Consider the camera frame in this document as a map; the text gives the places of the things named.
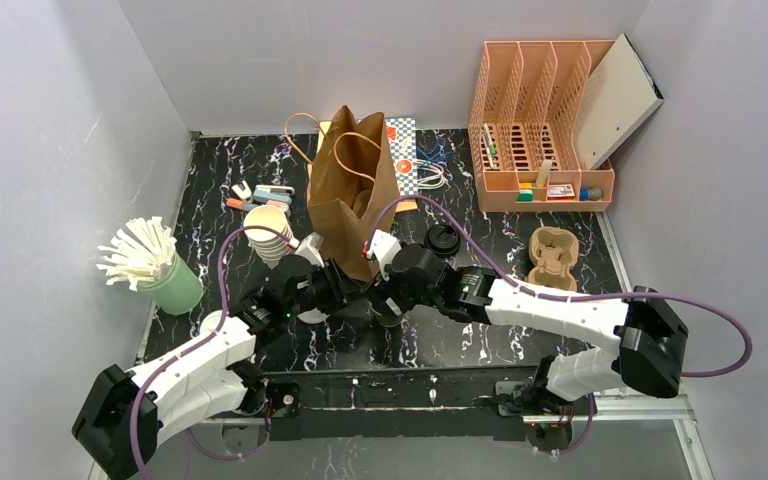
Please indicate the white folder board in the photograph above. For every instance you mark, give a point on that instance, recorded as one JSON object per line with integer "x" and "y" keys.
{"x": 620, "y": 95}

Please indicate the white lid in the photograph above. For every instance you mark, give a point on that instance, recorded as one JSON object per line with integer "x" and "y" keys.
{"x": 211, "y": 323}
{"x": 313, "y": 316}

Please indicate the checkered paper sheet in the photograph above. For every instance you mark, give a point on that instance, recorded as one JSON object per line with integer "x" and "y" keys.
{"x": 401, "y": 132}

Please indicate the cardboard cup carrier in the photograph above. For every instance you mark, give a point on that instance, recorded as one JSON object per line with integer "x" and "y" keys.
{"x": 553, "y": 252}

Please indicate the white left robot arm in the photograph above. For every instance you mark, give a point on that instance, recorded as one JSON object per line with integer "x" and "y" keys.
{"x": 129, "y": 413}

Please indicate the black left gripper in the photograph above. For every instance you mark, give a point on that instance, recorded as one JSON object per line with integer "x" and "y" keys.
{"x": 342, "y": 291}

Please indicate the green cup of stirrers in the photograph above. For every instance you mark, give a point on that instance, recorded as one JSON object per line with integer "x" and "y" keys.
{"x": 143, "y": 256}

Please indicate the brown paper bag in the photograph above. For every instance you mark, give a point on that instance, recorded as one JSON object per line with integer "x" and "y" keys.
{"x": 351, "y": 181}

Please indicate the orange file organizer rack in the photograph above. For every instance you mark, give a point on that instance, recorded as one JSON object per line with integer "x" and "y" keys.
{"x": 522, "y": 123}

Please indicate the black coffee cup lid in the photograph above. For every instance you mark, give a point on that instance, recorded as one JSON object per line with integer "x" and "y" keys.
{"x": 443, "y": 240}

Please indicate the stack of white lids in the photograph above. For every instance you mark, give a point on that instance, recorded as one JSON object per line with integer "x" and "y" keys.
{"x": 269, "y": 234}

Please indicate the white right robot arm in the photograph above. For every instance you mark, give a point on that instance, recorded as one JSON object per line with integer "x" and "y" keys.
{"x": 635, "y": 343}

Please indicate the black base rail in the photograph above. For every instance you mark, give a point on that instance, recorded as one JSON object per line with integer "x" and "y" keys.
{"x": 390, "y": 390}

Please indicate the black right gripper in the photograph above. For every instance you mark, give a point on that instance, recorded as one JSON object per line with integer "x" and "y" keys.
{"x": 380, "y": 295}

